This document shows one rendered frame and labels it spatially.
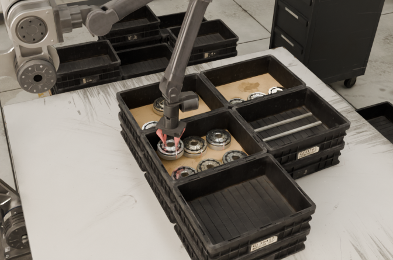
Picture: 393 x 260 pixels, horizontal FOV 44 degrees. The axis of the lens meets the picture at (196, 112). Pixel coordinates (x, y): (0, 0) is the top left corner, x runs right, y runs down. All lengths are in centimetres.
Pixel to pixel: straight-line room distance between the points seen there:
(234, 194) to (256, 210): 10
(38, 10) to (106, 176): 83
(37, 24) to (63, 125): 90
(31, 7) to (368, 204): 143
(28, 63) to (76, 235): 65
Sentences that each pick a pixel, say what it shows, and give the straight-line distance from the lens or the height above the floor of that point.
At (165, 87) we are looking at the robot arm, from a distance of 171.
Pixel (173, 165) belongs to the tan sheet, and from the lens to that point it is 190.
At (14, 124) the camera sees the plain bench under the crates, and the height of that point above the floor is 70.
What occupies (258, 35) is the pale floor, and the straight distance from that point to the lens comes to 454.
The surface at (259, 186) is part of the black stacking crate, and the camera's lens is 185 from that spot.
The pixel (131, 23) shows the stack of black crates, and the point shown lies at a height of 49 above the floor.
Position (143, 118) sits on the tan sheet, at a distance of 213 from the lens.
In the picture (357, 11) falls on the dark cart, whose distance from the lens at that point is 355.
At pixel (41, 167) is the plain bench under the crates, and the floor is 70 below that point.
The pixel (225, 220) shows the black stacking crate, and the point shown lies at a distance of 172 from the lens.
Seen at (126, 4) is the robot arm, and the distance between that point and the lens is 159.
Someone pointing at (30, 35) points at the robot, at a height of 143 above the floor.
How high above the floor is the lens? 215
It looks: 38 degrees down
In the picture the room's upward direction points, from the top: 2 degrees clockwise
